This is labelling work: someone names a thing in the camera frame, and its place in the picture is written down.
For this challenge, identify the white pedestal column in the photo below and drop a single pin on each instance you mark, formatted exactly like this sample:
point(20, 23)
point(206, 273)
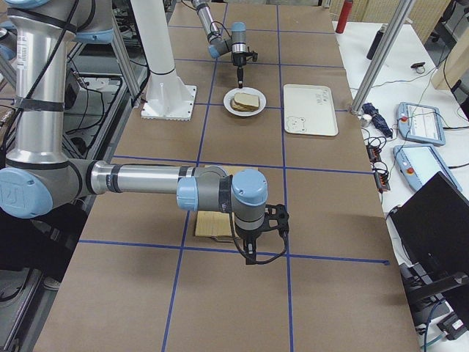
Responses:
point(167, 97)

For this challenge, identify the blue teach pendant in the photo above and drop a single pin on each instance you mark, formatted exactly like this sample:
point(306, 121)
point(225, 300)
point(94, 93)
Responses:
point(420, 123)
point(418, 163)

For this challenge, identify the far blue teach pendant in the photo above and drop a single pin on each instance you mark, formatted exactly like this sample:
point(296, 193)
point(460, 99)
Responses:
point(420, 123)

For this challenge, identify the white round plate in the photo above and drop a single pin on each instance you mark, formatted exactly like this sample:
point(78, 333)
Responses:
point(230, 94)

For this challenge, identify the black bottle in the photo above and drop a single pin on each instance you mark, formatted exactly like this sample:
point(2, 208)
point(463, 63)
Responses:
point(376, 41)

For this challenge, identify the red bottle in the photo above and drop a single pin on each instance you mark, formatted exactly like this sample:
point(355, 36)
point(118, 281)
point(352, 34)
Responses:
point(344, 15)

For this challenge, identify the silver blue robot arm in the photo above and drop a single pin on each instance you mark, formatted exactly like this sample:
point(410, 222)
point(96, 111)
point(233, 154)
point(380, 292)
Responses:
point(221, 41)
point(39, 177)

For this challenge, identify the small silver metal cylinder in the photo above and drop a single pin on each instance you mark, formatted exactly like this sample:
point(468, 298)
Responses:
point(365, 120)

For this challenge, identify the black laptop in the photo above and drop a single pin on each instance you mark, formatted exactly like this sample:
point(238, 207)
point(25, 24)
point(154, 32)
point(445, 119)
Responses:
point(433, 227)

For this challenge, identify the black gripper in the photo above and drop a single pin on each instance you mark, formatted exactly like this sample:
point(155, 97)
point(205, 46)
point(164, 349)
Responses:
point(239, 59)
point(248, 234)

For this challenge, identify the black power strip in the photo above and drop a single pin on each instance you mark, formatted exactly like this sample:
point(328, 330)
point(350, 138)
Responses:
point(379, 168)

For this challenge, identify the aluminium frame post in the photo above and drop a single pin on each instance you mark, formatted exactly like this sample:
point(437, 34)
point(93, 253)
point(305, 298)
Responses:
point(391, 33)

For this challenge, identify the wooden cutting board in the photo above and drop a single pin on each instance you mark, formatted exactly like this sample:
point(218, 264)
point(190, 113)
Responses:
point(216, 223)

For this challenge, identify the near blue teach pendant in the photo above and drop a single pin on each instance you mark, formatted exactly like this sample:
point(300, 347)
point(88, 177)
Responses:
point(418, 163)

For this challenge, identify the cream bear tray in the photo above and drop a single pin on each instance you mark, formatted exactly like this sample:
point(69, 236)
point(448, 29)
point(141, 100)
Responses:
point(309, 110)

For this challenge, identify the folded dark blue umbrella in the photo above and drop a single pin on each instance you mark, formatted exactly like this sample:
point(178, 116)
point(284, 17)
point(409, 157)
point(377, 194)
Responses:
point(377, 120)

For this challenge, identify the white bread slice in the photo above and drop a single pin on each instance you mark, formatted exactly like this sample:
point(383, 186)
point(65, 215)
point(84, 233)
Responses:
point(246, 99)

